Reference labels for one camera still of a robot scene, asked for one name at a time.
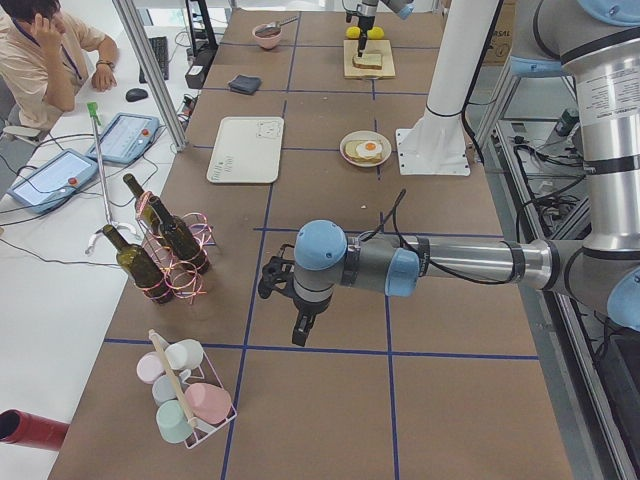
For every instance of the fried egg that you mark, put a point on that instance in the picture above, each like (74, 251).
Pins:
(369, 150)

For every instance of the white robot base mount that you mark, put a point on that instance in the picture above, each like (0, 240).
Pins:
(435, 145)

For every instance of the pink cup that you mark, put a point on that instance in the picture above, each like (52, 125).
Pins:
(209, 402)

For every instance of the white round plate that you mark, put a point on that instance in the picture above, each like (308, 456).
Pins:
(367, 135)

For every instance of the yellow lemon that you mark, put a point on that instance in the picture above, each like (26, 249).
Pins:
(376, 33)
(352, 32)

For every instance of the black computer mouse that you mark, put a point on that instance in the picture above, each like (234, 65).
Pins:
(136, 94)

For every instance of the metal scoop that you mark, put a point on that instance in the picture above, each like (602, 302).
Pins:
(280, 23)

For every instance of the dark green wine bottle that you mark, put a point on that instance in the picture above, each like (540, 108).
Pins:
(140, 267)

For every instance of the wooden cutting board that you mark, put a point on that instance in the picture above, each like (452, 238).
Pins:
(381, 47)

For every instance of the aluminium frame post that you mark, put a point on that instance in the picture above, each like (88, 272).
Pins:
(136, 33)

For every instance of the bread slice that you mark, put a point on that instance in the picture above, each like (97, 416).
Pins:
(368, 61)
(349, 150)

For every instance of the blue teach pendant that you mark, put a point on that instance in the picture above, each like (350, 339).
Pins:
(50, 185)
(126, 137)

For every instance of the seated person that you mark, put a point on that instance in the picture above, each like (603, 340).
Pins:
(47, 55)

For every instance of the grey blue cup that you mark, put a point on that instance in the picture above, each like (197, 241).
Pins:
(162, 390)

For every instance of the cream bear tray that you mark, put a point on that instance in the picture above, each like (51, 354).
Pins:
(247, 150)

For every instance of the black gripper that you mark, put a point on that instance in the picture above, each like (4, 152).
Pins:
(309, 306)
(366, 23)

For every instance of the grey folded cloth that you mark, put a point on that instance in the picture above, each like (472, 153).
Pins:
(246, 85)

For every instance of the lilac cup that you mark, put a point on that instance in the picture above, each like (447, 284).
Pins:
(149, 368)

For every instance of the red cylinder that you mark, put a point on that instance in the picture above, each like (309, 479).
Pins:
(30, 430)

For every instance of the green reacher grabber stick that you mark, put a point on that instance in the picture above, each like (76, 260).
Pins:
(92, 110)

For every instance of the copper wire bottle rack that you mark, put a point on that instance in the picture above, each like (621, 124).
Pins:
(182, 277)

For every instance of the pink bowl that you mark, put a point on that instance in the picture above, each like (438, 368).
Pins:
(265, 37)

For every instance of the black keyboard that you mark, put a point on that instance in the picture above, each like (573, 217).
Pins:
(159, 47)

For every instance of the white cup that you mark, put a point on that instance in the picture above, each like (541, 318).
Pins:
(184, 354)

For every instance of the mint green cup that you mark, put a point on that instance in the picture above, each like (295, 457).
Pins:
(172, 423)

